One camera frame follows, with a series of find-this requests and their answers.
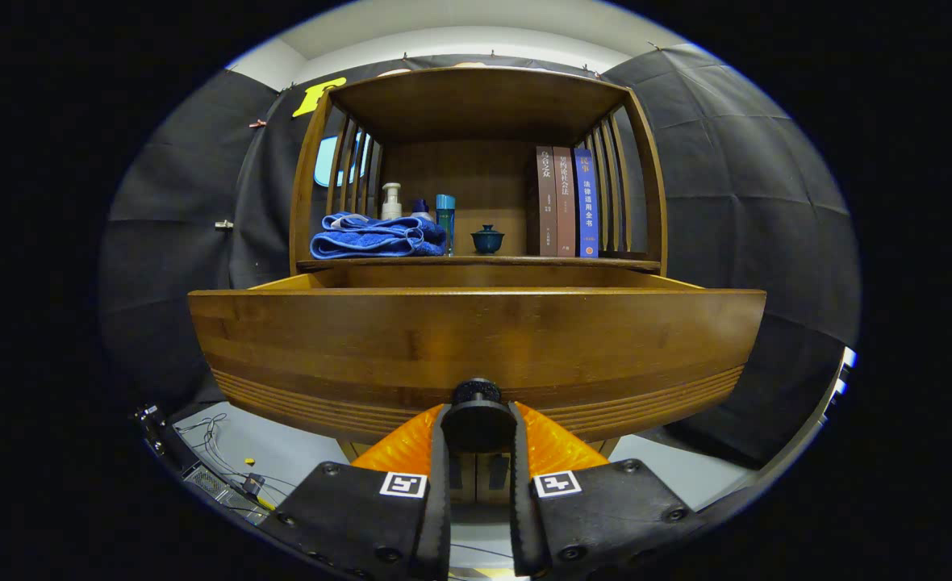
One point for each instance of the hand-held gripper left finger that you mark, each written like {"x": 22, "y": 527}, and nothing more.
{"x": 437, "y": 524}

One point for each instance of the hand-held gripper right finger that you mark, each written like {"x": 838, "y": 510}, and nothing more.
{"x": 524, "y": 532}

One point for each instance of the wooden drawer with black knob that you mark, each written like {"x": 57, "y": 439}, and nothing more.
{"x": 476, "y": 339}

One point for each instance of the wooden countertop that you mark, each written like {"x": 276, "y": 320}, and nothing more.
{"x": 524, "y": 261}

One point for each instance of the wooden cabinet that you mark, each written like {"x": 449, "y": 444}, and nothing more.
{"x": 460, "y": 177}

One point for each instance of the dark teal lidded cup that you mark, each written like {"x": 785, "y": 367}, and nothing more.
{"x": 488, "y": 240}

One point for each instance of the folded blue towel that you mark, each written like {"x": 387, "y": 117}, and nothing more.
{"x": 363, "y": 242}

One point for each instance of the clear bottle with blue cap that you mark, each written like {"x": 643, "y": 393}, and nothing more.
{"x": 445, "y": 214}

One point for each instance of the white lotion bottle blue cap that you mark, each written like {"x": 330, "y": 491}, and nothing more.
{"x": 420, "y": 208}

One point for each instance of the white pump bottle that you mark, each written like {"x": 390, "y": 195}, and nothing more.
{"x": 391, "y": 208}

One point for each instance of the dark brown book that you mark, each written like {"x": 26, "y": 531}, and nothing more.
{"x": 546, "y": 202}

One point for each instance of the reddish brown book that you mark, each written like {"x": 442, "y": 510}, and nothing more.
{"x": 565, "y": 202}

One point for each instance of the blue book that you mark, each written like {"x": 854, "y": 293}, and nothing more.
{"x": 586, "y": 202}

